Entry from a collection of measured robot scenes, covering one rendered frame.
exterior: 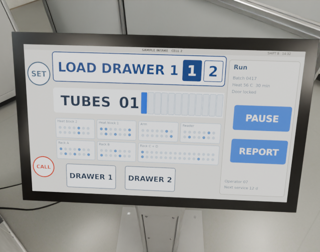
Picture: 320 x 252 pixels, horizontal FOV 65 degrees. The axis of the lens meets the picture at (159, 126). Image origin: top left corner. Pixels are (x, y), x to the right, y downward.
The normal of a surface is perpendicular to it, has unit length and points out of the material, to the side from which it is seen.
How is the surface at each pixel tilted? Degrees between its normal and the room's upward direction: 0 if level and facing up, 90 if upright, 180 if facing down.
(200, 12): 90
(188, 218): 5
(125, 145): 50
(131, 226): 5
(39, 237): 0
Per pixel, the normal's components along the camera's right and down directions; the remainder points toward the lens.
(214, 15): -0.70, 0.55
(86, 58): -0.04, 0.17
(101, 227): 0.00, -0.65
